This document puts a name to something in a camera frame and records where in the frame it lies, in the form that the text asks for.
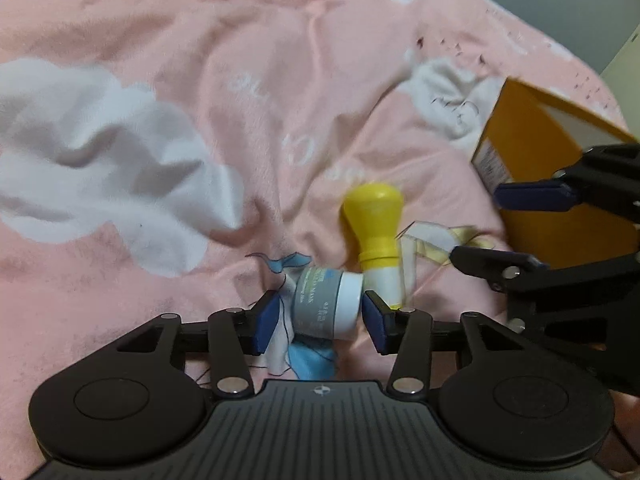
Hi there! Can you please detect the cream door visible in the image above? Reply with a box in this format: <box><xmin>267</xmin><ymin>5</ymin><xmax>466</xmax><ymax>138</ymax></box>
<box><xmin>602</xmin><ymin>28</ymin><xmax>640</xmax><ymax>138</ymax></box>

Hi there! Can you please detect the yellow bulb-cap bottle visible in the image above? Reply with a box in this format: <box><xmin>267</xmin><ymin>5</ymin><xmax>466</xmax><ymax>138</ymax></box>
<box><xmin>342</xmin><ymin>183</ymin><xmax>404</xmax><ymax>309</ymax></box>

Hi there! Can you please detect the small white cream jar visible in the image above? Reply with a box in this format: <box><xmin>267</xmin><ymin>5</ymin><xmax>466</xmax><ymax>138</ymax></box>
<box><xmin>292</xmin><ymin>266</ymin><xmax>363</xmax><ymax>340</ymax></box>

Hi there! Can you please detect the pink cloud-print duvet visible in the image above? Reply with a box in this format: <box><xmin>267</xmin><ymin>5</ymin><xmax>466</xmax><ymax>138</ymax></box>
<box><xmin>1</xmin><ymin>0</ymin><xmax>625</xmax><ymax>479</ymax></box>

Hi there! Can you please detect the orange cardboard box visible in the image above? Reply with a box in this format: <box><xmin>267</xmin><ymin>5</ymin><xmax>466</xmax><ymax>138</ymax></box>
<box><xmin>472</xmin><ymin>79</ymin><xmax>639</xmax><ymax>269</ymax></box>

